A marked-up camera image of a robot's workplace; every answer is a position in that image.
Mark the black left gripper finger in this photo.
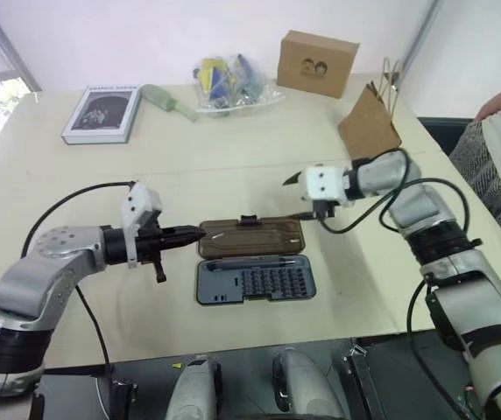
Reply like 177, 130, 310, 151
165, 235, 206, 249
165, 225, 208, 238

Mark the grey pen screwdriver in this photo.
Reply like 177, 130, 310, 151
205, 257, 298, 270

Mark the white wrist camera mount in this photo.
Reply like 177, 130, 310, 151
120, 180, 165, 269
300, 163, 349, 206

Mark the brown cardboard box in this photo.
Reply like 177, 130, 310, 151
275, 29, 361, 100

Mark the pale green brush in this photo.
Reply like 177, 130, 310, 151
139, 83, 200, 123

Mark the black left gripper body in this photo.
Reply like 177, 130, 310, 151
132, 208, 178, 284

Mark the white book with dark photo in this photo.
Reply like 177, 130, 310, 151
60, 84, 143, 146

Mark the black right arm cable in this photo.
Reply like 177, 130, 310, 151
317, 148, 484, 420

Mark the grey rounded robot leg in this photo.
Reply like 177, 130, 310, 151
164, 354, 222, 420
272, 349, 350, 420

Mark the clear plastic bag of items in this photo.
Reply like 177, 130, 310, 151
190, 52, 286, 117

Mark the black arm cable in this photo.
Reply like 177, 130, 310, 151
20, 180, 141, 367
317, 148, 484, 420

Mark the grey window frame bar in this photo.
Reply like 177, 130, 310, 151
0, 0, 43, 94

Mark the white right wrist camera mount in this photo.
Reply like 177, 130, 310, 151
300, 163, 349, 206

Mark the brown paper bag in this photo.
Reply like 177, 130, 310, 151
336, 55, 405, 160

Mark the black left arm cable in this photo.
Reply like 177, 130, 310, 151
20, 180, 141, 367

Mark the grey slanted wall bar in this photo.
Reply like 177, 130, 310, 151
400, 0, 443, 72

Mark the black chair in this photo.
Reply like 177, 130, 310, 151
416, 115, 476, 155

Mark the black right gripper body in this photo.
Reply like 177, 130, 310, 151
309, 199, 337, 221

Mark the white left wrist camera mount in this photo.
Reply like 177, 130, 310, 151
120, 180, 165, 269

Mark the person's bare hand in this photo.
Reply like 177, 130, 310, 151
475, 93, 501, 122

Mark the open screwdriver bit case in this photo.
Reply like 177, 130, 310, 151
194, 213, 319, 306

